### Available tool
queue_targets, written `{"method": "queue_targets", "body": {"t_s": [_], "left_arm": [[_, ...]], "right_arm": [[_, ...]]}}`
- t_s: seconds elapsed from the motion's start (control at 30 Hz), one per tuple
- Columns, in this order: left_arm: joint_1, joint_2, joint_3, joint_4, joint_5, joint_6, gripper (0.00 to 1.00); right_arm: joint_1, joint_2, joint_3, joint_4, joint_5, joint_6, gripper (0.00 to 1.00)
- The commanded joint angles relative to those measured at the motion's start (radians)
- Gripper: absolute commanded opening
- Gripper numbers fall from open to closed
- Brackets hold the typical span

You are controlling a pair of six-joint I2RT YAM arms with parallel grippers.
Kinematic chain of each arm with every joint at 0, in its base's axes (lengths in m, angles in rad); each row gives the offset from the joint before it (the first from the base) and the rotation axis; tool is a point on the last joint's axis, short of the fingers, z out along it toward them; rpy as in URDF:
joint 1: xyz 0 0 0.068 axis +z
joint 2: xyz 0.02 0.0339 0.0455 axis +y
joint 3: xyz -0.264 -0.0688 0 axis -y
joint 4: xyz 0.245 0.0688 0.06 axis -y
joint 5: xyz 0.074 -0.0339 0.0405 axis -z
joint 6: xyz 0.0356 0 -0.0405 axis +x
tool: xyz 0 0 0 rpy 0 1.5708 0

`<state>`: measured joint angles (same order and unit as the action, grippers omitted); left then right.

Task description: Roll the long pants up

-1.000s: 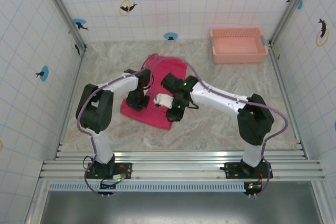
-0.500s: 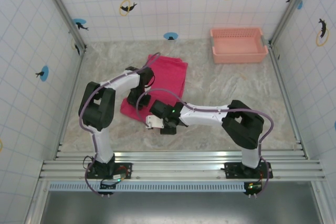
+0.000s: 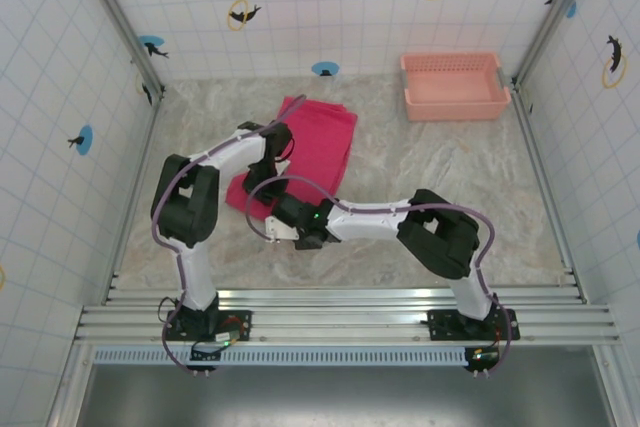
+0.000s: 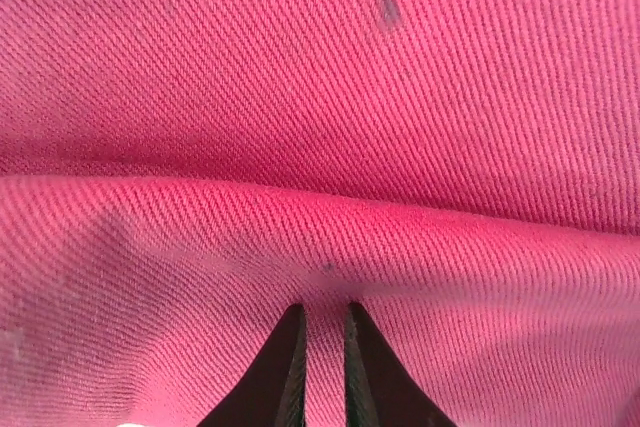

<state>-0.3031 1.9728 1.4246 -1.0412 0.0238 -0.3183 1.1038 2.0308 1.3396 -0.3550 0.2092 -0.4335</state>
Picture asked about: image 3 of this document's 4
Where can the aluminium rail beam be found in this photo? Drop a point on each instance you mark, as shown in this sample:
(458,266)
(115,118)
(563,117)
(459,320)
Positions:
(340,314)

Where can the blue circle seal sticker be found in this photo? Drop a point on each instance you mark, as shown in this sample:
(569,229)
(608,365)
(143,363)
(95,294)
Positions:
(84,139)

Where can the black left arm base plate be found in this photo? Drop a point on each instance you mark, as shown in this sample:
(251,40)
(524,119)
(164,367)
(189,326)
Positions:
(235,319)

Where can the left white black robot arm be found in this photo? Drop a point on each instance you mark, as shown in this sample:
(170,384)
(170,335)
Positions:
(192,277)

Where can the red cloth towel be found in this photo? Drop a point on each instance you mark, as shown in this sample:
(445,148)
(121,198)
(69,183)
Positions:
(320,142)

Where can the grey metal shelf panel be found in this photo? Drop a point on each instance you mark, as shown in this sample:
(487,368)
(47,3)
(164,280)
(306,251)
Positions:
(350,397)

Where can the blue oval dolphin sticker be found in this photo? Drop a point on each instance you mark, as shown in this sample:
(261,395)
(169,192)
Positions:
(152,44)

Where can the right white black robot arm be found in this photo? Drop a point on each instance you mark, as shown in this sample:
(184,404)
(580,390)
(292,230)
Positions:
(360,222)

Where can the pink plastic basket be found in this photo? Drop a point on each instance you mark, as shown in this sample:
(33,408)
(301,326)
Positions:
(452,89)

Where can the aluminium corner post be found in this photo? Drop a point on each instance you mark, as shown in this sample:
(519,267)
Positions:
(120,22)
(560,12)

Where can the aluminium side rail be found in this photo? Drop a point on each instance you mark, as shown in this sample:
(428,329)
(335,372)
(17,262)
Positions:
(130,197)
(550,197)

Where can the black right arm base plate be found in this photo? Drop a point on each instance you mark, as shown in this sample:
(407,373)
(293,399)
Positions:
(445,322)

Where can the blue oval seal sticker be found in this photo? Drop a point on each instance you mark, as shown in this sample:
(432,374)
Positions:
(325,68)

